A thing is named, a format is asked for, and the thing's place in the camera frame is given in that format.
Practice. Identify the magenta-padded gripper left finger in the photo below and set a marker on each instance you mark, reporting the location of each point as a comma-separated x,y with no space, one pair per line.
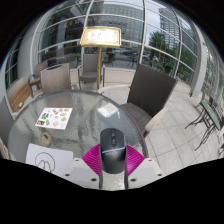
91,160

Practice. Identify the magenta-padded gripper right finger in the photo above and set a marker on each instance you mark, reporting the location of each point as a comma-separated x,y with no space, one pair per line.
133,159

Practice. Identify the black computer mouse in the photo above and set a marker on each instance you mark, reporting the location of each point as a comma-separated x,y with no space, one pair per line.
113,150

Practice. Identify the white mouse pad with drawing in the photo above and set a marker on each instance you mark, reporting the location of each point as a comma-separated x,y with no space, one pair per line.
63,158

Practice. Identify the colourful picture menu card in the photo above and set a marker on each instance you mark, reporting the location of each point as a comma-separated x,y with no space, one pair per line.
54,118

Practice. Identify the dark brown wicker chair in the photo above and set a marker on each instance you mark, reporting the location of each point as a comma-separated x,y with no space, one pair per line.
150,88

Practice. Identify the group of metal patio furniture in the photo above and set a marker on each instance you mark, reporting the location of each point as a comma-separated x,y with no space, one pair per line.
208,116

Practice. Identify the beige wicker chair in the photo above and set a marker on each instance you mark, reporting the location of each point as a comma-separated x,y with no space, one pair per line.
55,80

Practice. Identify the grey wicker armchair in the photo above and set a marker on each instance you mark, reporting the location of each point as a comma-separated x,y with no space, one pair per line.
90,66

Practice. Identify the grey wicker chair back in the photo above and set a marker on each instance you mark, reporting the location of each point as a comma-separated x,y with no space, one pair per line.
5,120

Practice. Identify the brown wicker armchair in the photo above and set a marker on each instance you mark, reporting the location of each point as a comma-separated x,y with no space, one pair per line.
37,75

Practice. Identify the golden menu display stand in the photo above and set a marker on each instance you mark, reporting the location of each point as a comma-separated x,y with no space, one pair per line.
100,36

